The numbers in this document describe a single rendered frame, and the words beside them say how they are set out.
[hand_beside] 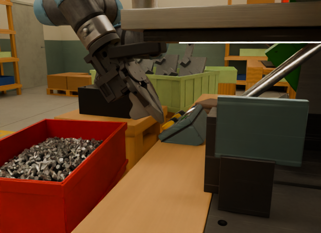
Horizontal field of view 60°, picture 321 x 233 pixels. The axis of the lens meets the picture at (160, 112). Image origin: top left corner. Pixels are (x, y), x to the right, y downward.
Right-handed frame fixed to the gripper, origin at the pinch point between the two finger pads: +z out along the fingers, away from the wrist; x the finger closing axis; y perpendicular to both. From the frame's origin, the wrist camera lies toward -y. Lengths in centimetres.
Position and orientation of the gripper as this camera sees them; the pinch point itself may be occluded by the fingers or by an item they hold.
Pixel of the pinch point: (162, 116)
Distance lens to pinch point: 59.2
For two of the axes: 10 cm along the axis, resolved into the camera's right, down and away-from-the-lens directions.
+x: -2.9, 2.3, -9.3
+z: 5.5, 8.4, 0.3
